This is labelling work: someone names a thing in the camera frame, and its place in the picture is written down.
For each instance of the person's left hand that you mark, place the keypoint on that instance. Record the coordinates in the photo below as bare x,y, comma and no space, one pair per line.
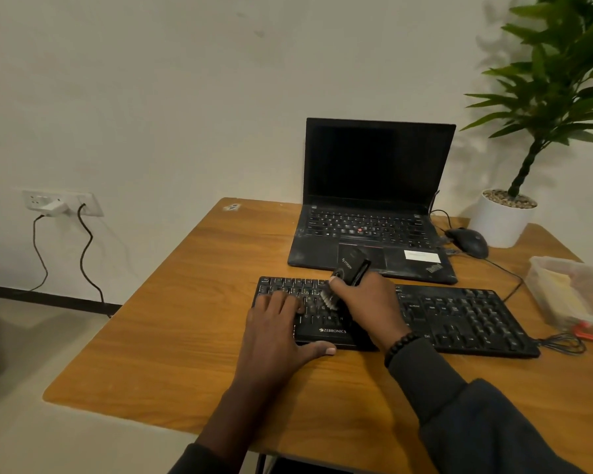
269,340

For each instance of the person's right hand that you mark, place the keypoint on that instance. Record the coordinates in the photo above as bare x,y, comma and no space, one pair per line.
375,310

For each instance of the person's left thumb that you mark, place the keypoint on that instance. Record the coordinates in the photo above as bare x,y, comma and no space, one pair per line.
319,349

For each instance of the person's right thumb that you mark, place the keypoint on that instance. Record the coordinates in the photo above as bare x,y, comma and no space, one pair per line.
341,286

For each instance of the person's left middle finger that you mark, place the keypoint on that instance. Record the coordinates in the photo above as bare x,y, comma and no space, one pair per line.
282,302

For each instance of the person's left little finger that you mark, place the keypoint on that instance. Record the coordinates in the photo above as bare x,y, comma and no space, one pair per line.
258,307

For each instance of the black keyboard cleaning brush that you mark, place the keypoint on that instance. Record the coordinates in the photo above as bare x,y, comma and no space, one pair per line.
352,265

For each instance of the black computer keyboard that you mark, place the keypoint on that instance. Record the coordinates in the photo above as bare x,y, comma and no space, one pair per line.
467,315

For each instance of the person's right forearm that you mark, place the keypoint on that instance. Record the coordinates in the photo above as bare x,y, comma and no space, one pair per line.
474,419

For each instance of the person's left forearm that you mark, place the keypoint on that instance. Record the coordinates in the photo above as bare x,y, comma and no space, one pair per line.
232,424

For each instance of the white label sticker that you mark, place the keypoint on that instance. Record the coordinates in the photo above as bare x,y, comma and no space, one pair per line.
421,256

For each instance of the small sticker on table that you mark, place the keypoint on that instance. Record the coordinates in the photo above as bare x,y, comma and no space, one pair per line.
232,207

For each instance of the black laptop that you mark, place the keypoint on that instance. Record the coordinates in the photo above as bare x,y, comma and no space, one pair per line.
375,162

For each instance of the black table leg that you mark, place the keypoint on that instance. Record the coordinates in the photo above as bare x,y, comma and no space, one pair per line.
263,465

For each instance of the black computer mouse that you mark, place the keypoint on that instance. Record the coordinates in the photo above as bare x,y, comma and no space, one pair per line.
468,241

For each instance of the white plant pot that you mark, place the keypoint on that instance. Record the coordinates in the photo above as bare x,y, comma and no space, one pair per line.
501,224

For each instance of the white charger plug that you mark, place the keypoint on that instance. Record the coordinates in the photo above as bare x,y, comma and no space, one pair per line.
55,208

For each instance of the clear plastic container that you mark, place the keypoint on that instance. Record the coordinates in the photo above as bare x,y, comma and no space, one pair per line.
568,291

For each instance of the green potted plant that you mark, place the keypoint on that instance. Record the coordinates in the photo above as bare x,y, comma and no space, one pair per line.
558,83

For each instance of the white wall socket panel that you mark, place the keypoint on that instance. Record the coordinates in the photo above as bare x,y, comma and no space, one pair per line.
34,199

